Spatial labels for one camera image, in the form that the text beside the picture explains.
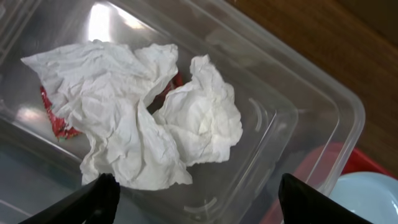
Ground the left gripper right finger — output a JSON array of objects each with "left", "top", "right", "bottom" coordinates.
[{"left": 278, "top": 173, "right": 371, "bottom": 224}]

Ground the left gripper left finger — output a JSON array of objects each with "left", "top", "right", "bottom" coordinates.
[{"left": 21, "top": 174, "right": 121, "bottom": 224}]

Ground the red snack wrapper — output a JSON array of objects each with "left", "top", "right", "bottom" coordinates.
[{"left": 40, "top": 72, "right": 183, "bottom": 141}]

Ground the white napkin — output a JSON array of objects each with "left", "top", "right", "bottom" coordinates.
[{"left": 22, "top": 40, "right": 243, "bottom": 190}]

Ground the red serving tray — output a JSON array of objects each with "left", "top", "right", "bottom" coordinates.
[{"left": 259, "top": 142, "right": 397, "bottom": 224}]

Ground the light blue plate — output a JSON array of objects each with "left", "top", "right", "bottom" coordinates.
[{"left": 330, "top": 172, "right": 397, "bottom": 224}]

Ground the clear plastic bin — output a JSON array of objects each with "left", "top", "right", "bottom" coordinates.
[{"left": 1, "top": 0, "right": 365, "bottom": 223}]

